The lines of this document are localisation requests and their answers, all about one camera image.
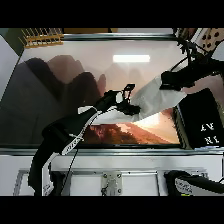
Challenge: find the black cable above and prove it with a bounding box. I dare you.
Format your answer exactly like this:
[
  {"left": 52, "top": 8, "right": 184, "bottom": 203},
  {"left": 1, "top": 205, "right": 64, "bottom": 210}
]
[
  {"left": 173, "top": 29, "right": 214, "bottom": 73},
  {"left": 59, "top": 145, "right": 81, "bottom": 197}
]

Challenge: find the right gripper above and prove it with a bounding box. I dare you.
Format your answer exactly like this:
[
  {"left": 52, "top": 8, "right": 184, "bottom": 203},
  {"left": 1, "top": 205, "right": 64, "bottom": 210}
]
[{"left": 159, "top": 70, "right": 188, "bottom": 92}]

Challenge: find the black garment with white print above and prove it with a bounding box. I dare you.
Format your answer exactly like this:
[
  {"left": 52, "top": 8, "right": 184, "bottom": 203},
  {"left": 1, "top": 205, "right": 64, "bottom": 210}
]
[{"left": 175, "top": 87, "right": 224, "bottom": 150}]

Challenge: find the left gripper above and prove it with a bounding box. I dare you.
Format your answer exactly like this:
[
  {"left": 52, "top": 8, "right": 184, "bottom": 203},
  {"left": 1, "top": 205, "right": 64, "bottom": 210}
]
[{"left": 115, "top": 99, "right": 142, "bottom": 117}]

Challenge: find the silver frame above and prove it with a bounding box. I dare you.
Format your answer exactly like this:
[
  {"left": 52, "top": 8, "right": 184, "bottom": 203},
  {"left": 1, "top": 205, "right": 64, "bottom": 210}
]
[{"left": 0, "top": 145, "right": 224, "bottom": 197}]

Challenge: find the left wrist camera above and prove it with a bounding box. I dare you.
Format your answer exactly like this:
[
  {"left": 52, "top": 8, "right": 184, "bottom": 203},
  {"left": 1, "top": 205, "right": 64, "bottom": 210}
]
[{"left": 121, "top": 83, "right": 137, "bottom": 102}]

